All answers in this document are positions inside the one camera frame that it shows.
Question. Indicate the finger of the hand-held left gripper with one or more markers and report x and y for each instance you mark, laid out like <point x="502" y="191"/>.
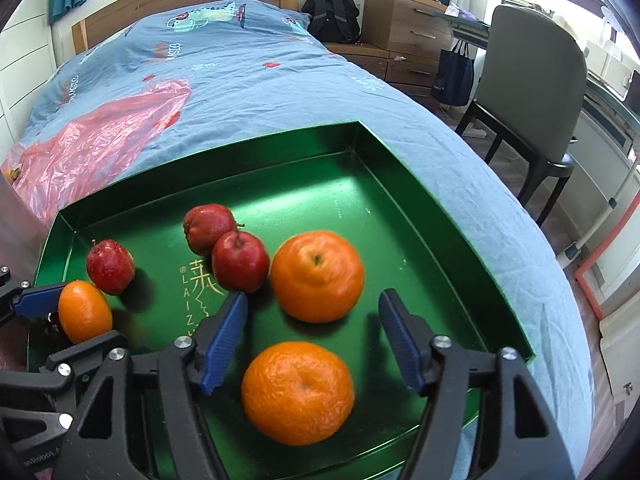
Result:
<point x="35" y="298"/>
<point x="75" y="357"/>

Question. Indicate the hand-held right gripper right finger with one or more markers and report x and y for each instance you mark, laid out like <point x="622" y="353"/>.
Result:
<point x="400" y="345"/>

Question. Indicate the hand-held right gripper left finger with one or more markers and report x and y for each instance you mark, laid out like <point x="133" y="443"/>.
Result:
<point x="225" y="340"/>

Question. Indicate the smooth orange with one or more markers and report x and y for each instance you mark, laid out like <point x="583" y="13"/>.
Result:
<point x="85" y="312"/>

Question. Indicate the red apple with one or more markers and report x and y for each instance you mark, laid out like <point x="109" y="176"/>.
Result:
<point x="110" y="267"/>
<point x="240" y="262"/>
<point x="207" y="227"/>

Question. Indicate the bumpy mandarin orange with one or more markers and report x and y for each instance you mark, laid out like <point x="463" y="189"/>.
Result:
<point x="317" y="277"/>
<point x="298" y="394"/>

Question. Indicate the green metal tray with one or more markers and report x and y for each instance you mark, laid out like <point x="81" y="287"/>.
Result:
<point x="325" y="195"/>

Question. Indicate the pink plastic sheet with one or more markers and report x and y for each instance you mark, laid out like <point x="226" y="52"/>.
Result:
<point x="100" y="135"/>

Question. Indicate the bed with blue sheet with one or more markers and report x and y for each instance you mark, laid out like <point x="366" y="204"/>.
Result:
<point x="240" y="90"/>

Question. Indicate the dark navy tote bag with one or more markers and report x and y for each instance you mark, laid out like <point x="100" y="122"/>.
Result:
<point x="452" y="77"/>

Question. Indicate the low wooden nightstand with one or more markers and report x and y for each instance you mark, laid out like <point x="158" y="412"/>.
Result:
<point x="357" y="57"/>

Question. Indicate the grey chair black legs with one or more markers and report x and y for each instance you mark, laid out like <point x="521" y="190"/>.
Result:
<point x="530" y="75"/>

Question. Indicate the wooden dresser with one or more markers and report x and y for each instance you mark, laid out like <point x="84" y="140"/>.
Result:
<point x="405" y="25"/>

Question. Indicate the black backpack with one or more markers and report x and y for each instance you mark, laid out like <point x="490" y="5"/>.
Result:
<point x="330" y="17"/>

